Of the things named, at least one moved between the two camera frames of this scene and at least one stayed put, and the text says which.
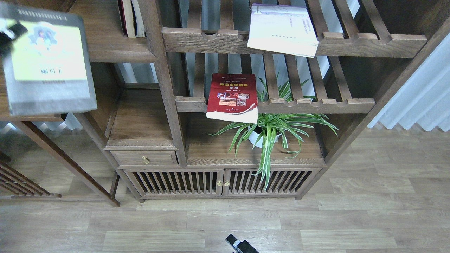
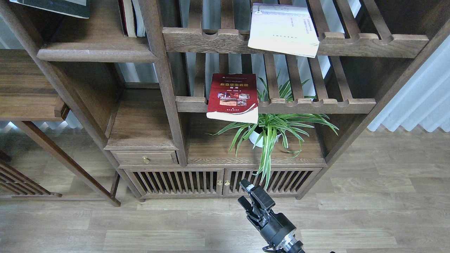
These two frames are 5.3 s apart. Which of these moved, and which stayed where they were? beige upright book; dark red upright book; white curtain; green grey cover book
Moved: green grey cover book
Stayed: white curtain; beige upright book; dark red upright book
